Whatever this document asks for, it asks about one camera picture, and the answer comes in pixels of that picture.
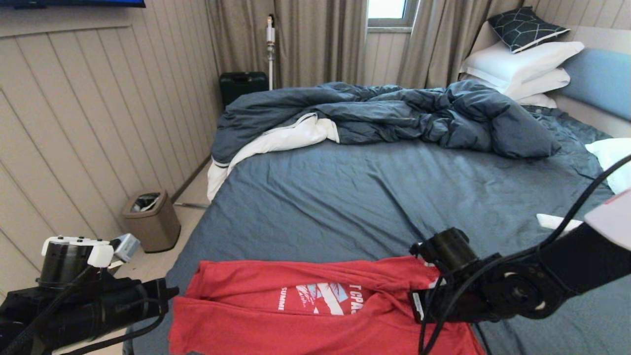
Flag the red printed t-shirt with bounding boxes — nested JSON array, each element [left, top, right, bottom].
[[169, 255, 487, 355]]

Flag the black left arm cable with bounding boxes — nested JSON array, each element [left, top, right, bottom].
[[59, 313, 166, 355]]

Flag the large white pillow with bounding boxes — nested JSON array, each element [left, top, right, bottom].
[[460, 41, 585, 91]]

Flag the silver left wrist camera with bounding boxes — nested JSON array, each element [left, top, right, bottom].
[[111, 233, 141, 263]]

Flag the black plastic bin liner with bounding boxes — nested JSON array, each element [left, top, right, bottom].
[[133, 194, 161, 213]]

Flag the wall-mounted television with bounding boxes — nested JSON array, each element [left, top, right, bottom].
[[0, 0, 146, 8]]

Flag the white flat remote control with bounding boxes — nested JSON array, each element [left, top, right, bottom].
[[536, 213, 583, 233]]

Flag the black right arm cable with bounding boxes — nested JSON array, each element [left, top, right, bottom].
[[418, 154, 631, 355]]

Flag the window with grey frame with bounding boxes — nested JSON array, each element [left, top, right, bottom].
[[367, 0, 419, 33]]

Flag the blue headboard cushion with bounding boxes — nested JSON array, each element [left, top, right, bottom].
[[558, 47, 631, 122]]

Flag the white blanket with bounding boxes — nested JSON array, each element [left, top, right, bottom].
[[207, 113, 340, 202]]

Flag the taupe trash bin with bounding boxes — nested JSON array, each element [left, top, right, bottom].
[[122, 190, 181, 253]]

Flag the dark blue crumpled duvet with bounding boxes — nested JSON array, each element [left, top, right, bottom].
[[211, 80, 561, 165]]

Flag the black suitcase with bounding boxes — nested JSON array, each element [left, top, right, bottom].
[[219, 72, 270, 109]]

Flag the bed with blue sheet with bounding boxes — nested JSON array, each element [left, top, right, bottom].
[[122, 106, 631, 355]]

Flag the white stick vacuum cleaner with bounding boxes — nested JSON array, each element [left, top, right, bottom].
[[266, 15, 276, 91]]

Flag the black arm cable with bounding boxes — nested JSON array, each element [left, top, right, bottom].
[[59, 313, 166, 355], [418, 154, 631, 355]]

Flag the dark geometric patterned cushion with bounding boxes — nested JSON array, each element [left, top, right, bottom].
[[487, 6, 570, 54]]

